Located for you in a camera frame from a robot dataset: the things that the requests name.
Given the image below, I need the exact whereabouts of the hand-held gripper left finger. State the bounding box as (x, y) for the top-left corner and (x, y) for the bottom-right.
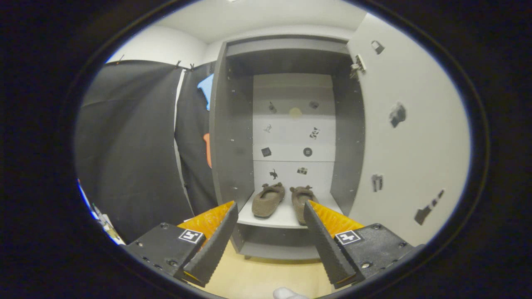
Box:
(124, 201), (239, 288)

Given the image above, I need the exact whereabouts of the blurred colourful clutter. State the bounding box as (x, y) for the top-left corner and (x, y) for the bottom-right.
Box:
(77, 179), (125, 245)

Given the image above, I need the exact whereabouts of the grey shoe cabinet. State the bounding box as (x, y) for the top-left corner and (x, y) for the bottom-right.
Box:
(209, 35), (366, 261)

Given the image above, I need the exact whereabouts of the brown fuzzy shoe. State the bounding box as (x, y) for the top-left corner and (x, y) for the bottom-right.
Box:
(290, 185), (320, 225)
(251, 182), (286, 219)

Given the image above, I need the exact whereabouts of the black backdrop cloth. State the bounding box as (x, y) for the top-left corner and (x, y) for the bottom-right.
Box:
(75, 59), (217, 243)

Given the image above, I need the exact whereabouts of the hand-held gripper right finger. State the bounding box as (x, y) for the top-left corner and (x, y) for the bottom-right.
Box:
(303, 200), (424, 289)

